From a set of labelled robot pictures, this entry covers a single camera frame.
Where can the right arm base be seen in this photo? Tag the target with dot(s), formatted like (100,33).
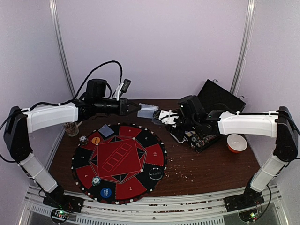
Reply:
(243,201)

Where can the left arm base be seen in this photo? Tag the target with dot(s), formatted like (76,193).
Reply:
(64,202)

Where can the front right chip row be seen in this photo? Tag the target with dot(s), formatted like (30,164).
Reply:
(201,147)

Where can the black poker chip case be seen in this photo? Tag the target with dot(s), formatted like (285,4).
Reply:
(214,99)

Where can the orange big blind button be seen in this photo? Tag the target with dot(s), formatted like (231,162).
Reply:
(96,140)

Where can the aluminium frame post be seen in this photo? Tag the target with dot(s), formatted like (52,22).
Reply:
(245,43)
(59,39)

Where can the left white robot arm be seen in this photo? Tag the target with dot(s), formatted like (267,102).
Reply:
(28,131)

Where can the boxed card decks in case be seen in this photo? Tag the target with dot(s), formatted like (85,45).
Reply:
(190,133)

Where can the round red black poker mat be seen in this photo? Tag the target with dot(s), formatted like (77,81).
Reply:
(122,161)

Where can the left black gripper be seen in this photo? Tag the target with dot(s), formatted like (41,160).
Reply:
(123,105)

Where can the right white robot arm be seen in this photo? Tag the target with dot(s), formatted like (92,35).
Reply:
(278,125)

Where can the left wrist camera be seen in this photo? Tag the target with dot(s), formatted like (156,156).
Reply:
(122,88)

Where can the back right chip row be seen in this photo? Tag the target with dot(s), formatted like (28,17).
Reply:
(201,139)

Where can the orange white bowl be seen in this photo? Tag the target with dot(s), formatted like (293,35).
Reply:
(236,143)

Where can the white floral mug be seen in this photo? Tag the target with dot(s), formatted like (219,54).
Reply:
(71,128)

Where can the dealt playing card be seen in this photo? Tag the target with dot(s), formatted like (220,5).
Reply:
(106,131)
(146,111)

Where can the clear dealer button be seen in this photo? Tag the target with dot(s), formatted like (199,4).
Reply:
(156,173)

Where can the poker chip stack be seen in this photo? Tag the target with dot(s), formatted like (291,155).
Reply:
(83,140)
(96,181)

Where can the front aluminium rail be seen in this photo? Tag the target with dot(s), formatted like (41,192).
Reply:
(201,209)

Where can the chip row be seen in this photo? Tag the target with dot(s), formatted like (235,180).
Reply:
(201,139)
(201,147)

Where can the left aluminium frame post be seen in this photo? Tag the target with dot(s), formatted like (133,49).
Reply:
(59,39)

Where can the blue small blind button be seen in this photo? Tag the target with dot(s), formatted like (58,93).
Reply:
(106,192)

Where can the right aluminium frame post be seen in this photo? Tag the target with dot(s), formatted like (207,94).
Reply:
(245,43)

